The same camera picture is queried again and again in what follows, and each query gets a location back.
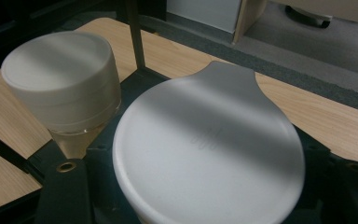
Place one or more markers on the black chair base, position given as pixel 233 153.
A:
pixel 306 18

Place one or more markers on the wooden board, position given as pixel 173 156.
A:
pixel 249 15

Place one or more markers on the black metal rack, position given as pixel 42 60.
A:
pixel 136 43

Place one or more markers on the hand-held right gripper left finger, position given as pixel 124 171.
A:
pixel 102 180

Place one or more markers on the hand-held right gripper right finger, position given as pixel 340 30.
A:
pixel 318 174

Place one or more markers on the orange powder spice jar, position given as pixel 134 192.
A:
pixel 208 149

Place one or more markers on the beige powder spice jar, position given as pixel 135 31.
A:
pixel 62 81

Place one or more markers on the white cabinet panel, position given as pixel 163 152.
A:
pixel 205 12

